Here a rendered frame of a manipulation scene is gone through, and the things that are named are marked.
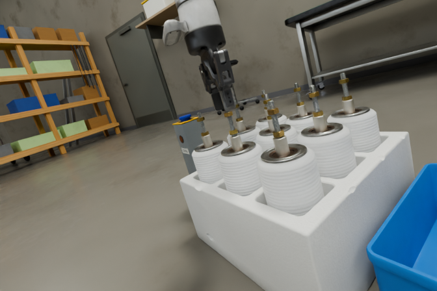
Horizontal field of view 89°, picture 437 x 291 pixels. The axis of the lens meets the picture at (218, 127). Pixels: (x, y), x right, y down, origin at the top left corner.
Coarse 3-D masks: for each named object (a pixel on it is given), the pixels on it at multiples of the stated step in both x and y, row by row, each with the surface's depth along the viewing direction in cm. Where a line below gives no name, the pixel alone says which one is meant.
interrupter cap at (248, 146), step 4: (244, 144) 48; (248, 144) 47; (252, 144) 46; (224, 148) 49; (228, 148) 49; (232, 148) 48; (244, 148) 46; (248, 148) 45; (252, 148) 44; (224, 152) 47; (228, 152) 46; (232, 152) 45; (236, 152) 44; (240, 152) 43; (244, 152) 43; (224, 156) 45; (228, 156) 44; (232, 156) 44
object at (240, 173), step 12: (240, 156) 43; (252, 156) 43; (228, 168) 44; (240, 168) 43; (252, 168) 43; (228, 180) 45; (240, 180) 43; (252, 180) 43; (240, 192) 44; (252, 192) 44
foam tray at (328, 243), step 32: (384, 160) 41; (192, 192) 55; (224, 192) 45; (256, 192) 42; (352, 192) 34; (384, 192) 41; (224, 224) 46; (256, 224) 36; (288, 224) 31; (320, 224) 30; (352, 224) 34; (224, 256) 52; (256, 256) 40; (288, 256) 32; (320, 256) 29; (352, 256) 34; (288, 288) 35; (320, 288) 29; (352, 288) 34
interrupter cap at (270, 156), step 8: (288, 144) 40; (296, 144) 39; (264, 152) 39; (272, 152) 39; (296, 152) 36; (304, 152) 34; (264, 160) 36; (272, 160) 35; (280, 160) 34; (288, 160) 33
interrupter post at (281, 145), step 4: (284, 136) 36; (276, 140) 36; (280, 140) 36; (284, 140) 36; (276, 144) 36; (280, 144) 36; (284, 144) 36; (276, 148) 36; (280, 148) 36; (284, 148) 36; (288, 148) 36; (276, 152) 37; (280, 152) 36; (284, 152) 36; (288, 152) 36; (280, 156) 36
